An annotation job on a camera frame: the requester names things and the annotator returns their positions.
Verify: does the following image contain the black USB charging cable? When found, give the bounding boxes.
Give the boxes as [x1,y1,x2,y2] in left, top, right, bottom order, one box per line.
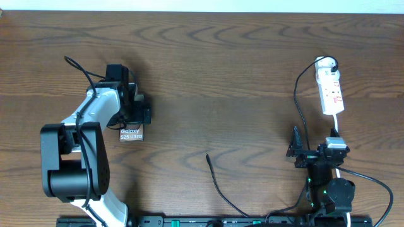
[205,55,340,219]

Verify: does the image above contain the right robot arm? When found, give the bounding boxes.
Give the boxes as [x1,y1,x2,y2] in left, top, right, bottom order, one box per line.
[286,127,355,226]

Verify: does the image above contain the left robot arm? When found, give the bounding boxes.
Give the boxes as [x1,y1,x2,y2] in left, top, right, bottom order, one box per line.
[40,82,150,226]

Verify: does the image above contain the white power strip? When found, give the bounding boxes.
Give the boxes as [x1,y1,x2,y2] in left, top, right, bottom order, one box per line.
[315,56,344,115]

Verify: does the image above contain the black right camera cable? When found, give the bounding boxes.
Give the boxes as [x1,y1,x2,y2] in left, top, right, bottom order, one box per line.
[328,161,395,227]

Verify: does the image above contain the black camera cable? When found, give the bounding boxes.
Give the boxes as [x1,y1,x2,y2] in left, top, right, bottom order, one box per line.
[64,55,110,227]
[328,161,395,227]

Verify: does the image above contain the white power strip cord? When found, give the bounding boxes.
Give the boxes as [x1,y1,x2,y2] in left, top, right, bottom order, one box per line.
[332,113,352,227]

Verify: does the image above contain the black left camera cable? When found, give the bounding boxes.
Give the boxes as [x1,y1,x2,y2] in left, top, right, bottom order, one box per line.
[64,55,110,227]

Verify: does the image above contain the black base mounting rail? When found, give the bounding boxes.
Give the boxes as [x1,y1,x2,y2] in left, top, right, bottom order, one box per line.
[56,216,373,227]

